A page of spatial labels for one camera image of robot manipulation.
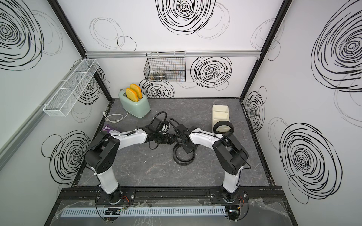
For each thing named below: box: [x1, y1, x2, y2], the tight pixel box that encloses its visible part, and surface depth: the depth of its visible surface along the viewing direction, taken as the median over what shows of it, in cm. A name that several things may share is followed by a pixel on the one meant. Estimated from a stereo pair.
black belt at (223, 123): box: [213, 120, 235, 134], surface depth 89 cm
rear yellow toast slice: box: [130, 83, 142, 99], surface depth 98 cm
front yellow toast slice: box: [125, 87, 140, 103], surface depth 97 cm
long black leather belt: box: [172, 144, 196, 166], surface depth 88 cm
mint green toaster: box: [118, 88, 151, 119], surface depth 104 cm
